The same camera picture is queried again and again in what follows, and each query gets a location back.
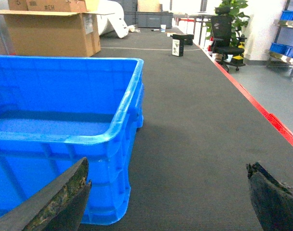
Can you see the black office chair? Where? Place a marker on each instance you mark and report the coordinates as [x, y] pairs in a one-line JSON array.
[[220, 46]]

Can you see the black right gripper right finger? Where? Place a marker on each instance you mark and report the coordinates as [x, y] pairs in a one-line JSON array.
[[272, 200]]

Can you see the blue bin upper shelf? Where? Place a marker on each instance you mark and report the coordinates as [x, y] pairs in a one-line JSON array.
[[287, 15]]

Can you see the metal shelf rack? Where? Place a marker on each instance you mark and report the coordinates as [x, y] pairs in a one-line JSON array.
[[284, 35]]

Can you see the white paper cup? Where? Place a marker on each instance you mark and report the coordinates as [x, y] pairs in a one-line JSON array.
[[163, 28]]

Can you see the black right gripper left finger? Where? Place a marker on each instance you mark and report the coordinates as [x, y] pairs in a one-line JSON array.
[[59, 206]]

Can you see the white foam roll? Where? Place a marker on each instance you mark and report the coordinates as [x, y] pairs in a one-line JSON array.
[[114, 21]]

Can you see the green potted plant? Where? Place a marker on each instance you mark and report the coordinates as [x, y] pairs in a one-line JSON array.
[[233, 9]]

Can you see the yellow black floor machine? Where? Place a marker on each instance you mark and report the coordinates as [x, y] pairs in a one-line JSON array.
[[237, 60]]

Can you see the large blue plastic crate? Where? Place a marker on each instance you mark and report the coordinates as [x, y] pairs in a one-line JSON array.
[[55, 111]]

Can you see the black and white carton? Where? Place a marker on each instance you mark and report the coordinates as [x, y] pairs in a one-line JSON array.
[[179, 41]]

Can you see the large open cardboard box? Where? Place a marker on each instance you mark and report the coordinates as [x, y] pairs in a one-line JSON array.
[[61, 34]]

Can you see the grey plastic storage crate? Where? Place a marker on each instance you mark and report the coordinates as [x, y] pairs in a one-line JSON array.
[[149, 19]]

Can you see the small cardboard box on top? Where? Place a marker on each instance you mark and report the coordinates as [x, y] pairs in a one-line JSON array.
[[76, 6]]

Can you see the blue bin lower shelf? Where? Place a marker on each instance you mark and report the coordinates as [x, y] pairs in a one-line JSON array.
[[282, 49]]

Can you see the blue bin shelf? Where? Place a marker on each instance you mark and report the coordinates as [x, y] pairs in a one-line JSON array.
[[287, 15], [282, 49]]

